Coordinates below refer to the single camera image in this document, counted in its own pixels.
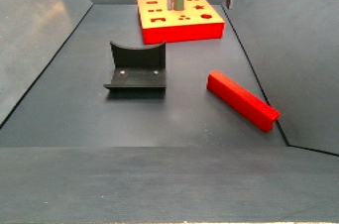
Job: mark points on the red arch object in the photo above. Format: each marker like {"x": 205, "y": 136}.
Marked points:
{"x": 243, "y": 101}

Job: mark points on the black curved fixture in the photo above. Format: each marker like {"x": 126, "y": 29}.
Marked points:
{"x": 139, "y": 67}

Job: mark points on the red shape sorter block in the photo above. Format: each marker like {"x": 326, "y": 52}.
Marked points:
{"x": 162, "y": 25}

